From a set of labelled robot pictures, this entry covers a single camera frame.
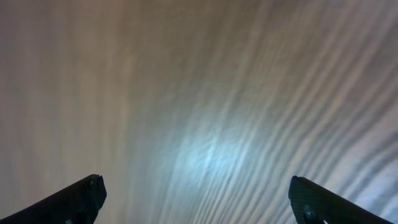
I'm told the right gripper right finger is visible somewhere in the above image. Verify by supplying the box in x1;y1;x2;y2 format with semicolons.
288;175;391;224

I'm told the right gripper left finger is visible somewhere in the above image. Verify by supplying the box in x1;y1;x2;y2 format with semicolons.
1;174;107;224

